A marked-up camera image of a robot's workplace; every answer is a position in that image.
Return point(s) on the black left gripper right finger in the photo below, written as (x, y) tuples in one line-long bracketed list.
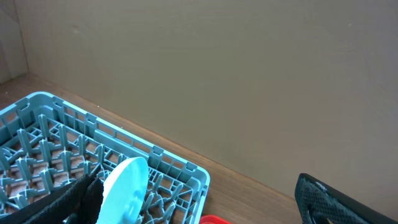
[(318, 203)]

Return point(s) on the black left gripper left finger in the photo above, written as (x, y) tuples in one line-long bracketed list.
[(75, 203)]

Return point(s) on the light blue plate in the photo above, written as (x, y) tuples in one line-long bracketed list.
[(124, 192)]

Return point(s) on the grey dishwasher rack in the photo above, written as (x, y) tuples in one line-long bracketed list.
[(47, 143)]

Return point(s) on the red plastic tray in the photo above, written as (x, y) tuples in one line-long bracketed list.
[(212, 219)]

